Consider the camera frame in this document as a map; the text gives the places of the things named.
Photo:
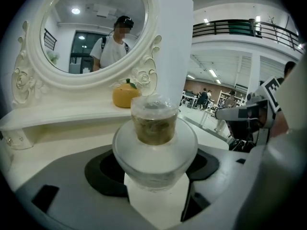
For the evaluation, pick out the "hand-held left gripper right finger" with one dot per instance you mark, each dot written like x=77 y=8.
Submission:
x=223 y=176

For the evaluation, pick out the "black balcony railing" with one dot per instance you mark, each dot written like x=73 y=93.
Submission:
x=230 y=29

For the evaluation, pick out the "white storage shelf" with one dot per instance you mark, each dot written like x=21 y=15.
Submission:
x=225 y=98

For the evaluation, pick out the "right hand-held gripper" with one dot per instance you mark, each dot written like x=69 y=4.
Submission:
x=239 y=112

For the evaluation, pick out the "white table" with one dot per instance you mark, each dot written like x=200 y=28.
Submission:
x=60 y=151

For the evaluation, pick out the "orange-shaped yellow jar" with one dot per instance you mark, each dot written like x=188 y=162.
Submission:
x=124 y=96

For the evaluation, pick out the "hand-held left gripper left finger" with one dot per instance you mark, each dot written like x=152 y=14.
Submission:
x=67 y=176

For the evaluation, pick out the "white ornate vanity mirror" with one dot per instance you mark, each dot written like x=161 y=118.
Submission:
x=36 y=63

